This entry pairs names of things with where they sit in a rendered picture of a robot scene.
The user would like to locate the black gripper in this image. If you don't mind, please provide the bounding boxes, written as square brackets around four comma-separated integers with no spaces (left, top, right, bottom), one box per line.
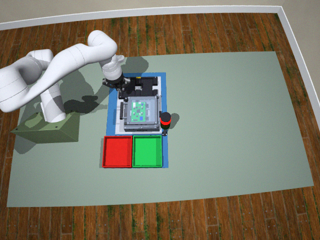
[102,72,131,93]

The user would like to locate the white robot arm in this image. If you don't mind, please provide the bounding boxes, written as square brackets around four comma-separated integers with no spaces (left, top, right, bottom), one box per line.
[0,30,125,123]

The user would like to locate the red bin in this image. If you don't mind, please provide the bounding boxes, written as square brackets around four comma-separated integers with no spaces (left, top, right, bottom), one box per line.
[102,135,133,168]

